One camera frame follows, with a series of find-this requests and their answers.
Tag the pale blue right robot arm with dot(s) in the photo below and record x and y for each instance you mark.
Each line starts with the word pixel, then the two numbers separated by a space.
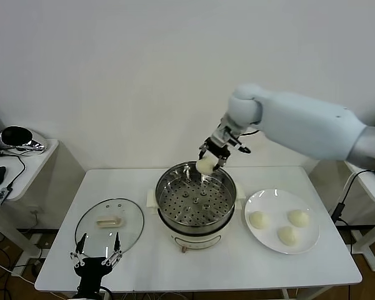
pixel 300 118

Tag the small grey usb adapter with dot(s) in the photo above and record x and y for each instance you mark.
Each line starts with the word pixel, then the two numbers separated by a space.
pixel 0 196

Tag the white electric cooker base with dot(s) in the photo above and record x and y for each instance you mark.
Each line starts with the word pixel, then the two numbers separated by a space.
pixel 197 240

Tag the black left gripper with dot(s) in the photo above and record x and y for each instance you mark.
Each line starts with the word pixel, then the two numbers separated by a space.
pixel 92 268

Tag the white steamed baozi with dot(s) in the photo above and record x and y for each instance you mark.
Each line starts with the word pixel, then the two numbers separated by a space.
pixel 288 236
pixel 259 220
pixel 205 165
pixel 298 218

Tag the white side table with mouse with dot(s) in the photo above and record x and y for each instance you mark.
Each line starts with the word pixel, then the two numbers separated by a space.
pixel 34 175

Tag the white round plate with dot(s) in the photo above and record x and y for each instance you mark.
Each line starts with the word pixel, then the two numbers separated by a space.
pixel 268 240

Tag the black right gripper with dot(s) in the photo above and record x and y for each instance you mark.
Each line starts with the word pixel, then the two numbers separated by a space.
pixel 220 143

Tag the stainless steel steamer basket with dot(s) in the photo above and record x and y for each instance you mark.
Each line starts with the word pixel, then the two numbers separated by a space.
pixel 187 212

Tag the round glass pot lid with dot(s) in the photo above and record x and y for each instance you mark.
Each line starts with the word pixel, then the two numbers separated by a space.
pixel 128 231

